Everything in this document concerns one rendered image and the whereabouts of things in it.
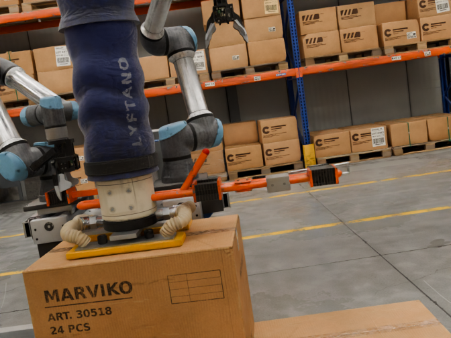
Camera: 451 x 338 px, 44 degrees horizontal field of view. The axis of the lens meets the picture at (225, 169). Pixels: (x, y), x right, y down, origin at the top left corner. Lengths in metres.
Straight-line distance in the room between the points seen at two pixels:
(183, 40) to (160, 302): 1.18
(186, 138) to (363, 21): 7.26
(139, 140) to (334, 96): 8.89
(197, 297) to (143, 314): 0.16
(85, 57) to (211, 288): 0.74
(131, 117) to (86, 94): 0.14
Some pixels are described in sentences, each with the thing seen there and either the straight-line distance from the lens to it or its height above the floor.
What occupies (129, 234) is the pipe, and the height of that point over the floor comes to 0.99.
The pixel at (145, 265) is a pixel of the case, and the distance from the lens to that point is 1.58.
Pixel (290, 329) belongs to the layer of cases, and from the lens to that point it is 1.97.
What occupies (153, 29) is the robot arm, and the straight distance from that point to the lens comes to 2.28.
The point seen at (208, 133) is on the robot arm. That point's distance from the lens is 2.26.
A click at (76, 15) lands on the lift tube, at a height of 1.63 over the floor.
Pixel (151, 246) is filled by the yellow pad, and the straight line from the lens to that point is 1.62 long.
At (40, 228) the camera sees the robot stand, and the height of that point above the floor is 0.96.
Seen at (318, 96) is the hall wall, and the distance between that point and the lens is 10.36.
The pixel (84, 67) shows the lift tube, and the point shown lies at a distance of 1.65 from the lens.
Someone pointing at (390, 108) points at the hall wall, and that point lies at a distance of 10.71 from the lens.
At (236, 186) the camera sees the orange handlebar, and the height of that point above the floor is 1.08.
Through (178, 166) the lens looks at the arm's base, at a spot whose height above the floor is 1.10.
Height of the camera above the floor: 1.35
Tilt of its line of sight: 7 degrees down
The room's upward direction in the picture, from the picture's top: 8 degrees counter-clockwise
